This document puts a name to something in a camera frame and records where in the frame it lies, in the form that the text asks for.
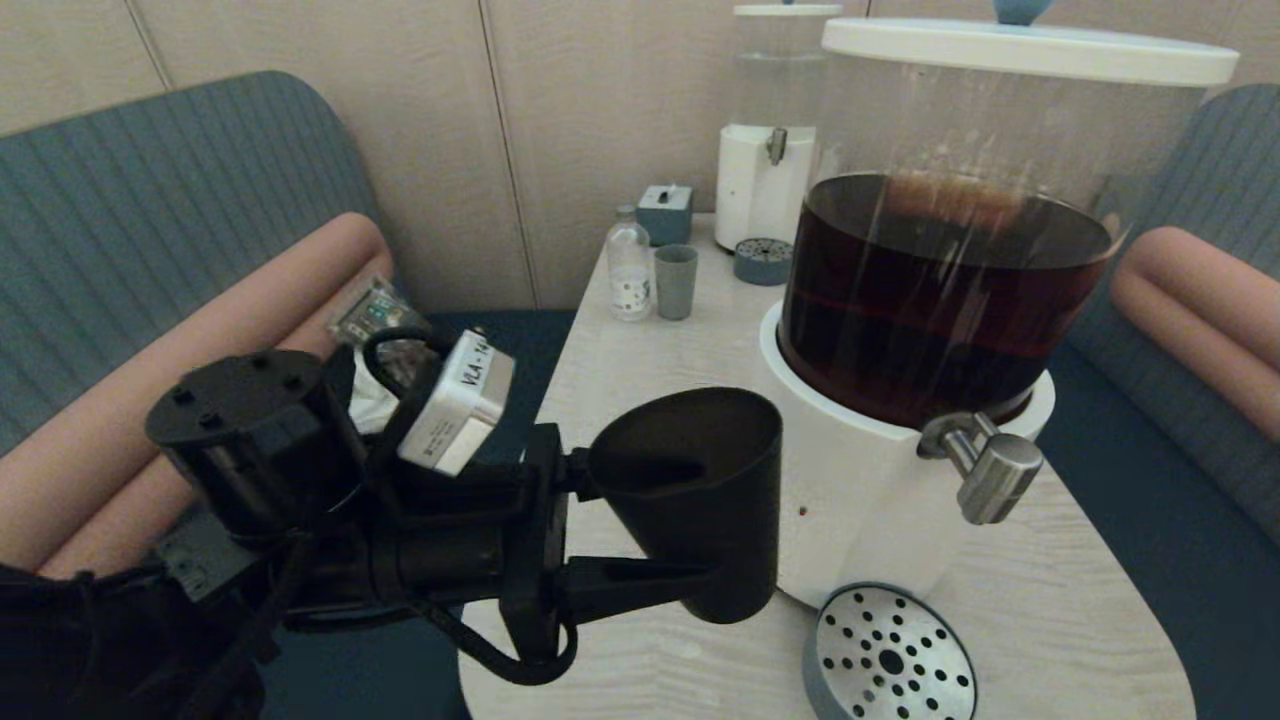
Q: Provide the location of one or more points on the blue-grey tissue box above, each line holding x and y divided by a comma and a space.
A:
665, 217

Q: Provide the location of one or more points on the clear plastic bottle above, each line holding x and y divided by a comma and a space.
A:
630, 280

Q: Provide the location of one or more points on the crumpled white tissue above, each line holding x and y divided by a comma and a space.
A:
372, 405

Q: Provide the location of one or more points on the small grey drip tray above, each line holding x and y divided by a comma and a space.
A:
760, 262

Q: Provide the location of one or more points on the large dispenser with dark tea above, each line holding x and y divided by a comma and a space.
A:
860, 480

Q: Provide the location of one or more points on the teal upholstered bench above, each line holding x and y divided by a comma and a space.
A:
1230, 170
150, 200

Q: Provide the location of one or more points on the large white lid blue knob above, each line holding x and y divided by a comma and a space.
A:
1000, 55

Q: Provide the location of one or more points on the small silver dispenser tap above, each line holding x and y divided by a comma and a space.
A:
776, 146

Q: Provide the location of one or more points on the small white clear dispenser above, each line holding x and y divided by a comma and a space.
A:
750, 190

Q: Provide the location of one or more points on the pink cylindrical bolster cushion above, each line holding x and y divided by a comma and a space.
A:
1200, 278
100, 440
100, 540
1200, 350

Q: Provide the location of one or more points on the black plastic cup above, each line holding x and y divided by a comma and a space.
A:
720, 520

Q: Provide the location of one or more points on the large silver dispenser tap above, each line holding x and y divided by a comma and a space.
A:
990, 475

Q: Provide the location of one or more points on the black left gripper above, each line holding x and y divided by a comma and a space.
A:
450, 560

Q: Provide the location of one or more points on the large grey perforated drip tray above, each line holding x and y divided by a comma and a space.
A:
880, 650

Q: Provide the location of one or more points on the small white dispenser lid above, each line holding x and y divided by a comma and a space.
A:
780, 11

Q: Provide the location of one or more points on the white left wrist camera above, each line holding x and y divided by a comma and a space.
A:
455, 400

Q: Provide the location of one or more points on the grey-green cup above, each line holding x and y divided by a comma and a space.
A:
676, 283

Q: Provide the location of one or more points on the green snack packet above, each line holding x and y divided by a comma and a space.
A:
370, 312

